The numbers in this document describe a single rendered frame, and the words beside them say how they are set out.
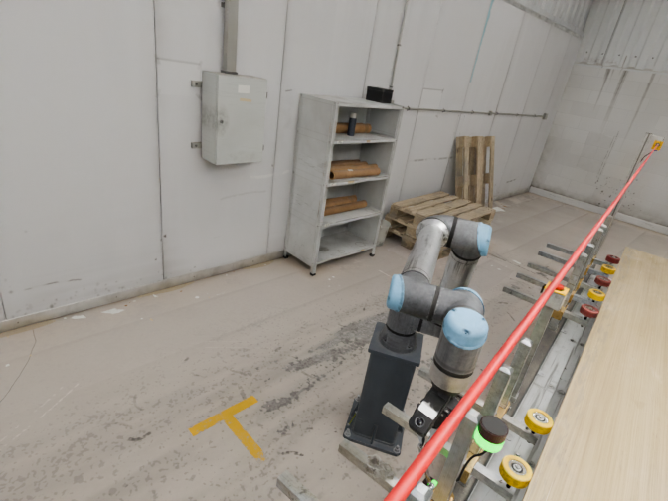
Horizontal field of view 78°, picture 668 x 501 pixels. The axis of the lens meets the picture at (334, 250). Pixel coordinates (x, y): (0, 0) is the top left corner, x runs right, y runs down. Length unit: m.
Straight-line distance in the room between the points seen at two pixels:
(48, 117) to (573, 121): 8.20
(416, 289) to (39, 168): 2.43
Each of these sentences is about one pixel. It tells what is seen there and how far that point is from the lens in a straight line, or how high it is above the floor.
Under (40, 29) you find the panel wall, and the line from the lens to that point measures 2.87.
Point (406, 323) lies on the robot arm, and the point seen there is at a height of 0.76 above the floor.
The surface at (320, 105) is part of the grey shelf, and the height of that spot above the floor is 1.49.
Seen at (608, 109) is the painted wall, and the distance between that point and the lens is 8.99.
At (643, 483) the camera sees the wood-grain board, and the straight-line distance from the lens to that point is 1.57.
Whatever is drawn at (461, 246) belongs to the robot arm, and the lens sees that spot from 1.54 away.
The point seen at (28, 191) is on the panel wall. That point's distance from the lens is 2.99.
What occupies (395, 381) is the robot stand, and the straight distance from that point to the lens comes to 2.16.
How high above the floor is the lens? 1.83
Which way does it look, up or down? 25 degrees down
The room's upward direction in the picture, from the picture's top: 9 degrees clockwise
